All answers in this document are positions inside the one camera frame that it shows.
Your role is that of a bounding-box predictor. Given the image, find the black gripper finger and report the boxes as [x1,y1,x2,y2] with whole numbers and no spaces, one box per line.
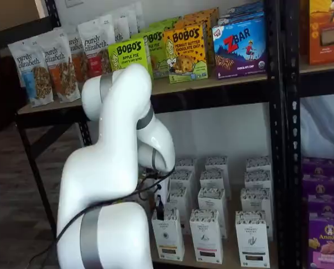
[155,195,165,221]

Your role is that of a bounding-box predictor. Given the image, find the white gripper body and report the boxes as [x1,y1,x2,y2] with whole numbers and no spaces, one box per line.
[155,176,171,210]

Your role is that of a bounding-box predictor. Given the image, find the white box yellow strip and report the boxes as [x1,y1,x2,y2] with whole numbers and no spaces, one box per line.
[169,170,195,196]
[166,187,189,235]
[151,208,185,262]
[174,157,198,174]

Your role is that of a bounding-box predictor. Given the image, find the white box pink strip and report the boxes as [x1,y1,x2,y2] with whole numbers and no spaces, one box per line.
[200,169,231,197]
[189,209,224,264]
[205,156,229,173]
[197,187,229,239]

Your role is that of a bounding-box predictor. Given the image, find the white box black strip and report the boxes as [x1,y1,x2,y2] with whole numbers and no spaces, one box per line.
[240,187,273,241]
[235,210,270,268]
[245,156,271,172]
[244,170,272,190]

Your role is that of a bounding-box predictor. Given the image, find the wooden shelf board with snacks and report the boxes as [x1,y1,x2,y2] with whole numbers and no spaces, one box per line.
[17,74,268,115]

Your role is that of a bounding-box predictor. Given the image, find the black metal shelf rack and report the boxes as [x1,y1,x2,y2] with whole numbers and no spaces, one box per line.
[281,0,334,269]
[14,0,287,269]

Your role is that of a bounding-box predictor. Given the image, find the green Bobo's apple pie box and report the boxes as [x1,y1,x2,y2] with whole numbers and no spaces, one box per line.
[149,16,182,32]
[108,37,154,81]
[140,27,170,80]

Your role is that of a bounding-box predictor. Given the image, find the yellow Bobo's peanut butter box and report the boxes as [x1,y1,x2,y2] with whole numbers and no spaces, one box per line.
[163,24,209,84]
[183,7,220,29]
[174,13,214,68]

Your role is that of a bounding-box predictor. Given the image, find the blue Zbar box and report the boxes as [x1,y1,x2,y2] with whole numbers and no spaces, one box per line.
[225,2,265,15]
[217,11,266,26]
[211,18,268,80]

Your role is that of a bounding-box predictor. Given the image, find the purple Annie's box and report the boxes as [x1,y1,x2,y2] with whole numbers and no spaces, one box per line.
[308,214,334,269]
[307,194,334,216]
[301,175,334,197]
[301,157,334,179]

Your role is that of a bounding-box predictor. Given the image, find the wooden shelf board orange boxes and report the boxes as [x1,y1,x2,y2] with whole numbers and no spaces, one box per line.
[300,54,334,75]

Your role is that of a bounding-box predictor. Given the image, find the orange snack box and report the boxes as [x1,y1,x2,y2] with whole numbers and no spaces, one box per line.
[308,0,334,66]

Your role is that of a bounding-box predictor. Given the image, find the Purely Elizabeth bag orange label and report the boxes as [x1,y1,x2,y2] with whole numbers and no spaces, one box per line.
[39,27,81,103]
[67,32,89,84]

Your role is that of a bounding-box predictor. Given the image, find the Purely Elizabeth bag red label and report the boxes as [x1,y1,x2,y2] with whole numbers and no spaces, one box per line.
[77,15,114,78]

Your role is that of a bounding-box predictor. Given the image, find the white Purely Elizabeth bag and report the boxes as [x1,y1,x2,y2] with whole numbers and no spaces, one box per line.
[112,11,131,43]
[127,2,144,36]

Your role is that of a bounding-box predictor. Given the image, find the white plastic sheet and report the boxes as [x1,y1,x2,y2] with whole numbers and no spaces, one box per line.
[300,94,334,160]

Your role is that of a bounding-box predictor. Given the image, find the Purely Elizabeth bag blue label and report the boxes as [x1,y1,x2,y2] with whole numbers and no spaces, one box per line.
[7,39,55,108]

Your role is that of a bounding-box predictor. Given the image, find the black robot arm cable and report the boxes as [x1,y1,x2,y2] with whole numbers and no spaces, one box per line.
[55,165,177,245]

